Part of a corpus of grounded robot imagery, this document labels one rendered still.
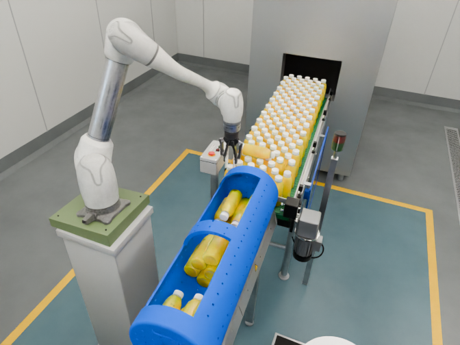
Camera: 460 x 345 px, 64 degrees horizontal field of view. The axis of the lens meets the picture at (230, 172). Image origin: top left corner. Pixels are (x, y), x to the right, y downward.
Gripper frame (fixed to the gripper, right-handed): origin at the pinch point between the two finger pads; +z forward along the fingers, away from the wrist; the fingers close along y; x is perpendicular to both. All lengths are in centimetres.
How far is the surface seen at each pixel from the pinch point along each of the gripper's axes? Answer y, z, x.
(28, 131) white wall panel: -253, 83, 93
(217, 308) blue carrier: 27, -8, -91
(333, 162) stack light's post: 53, 2, 24
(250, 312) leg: 24, 95, -21
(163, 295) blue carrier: 3, 5, -84
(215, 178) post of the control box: -11.3, 18.4, 6.7
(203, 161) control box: -15.2, 2.6, -1.2
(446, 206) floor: 163, 110, 160
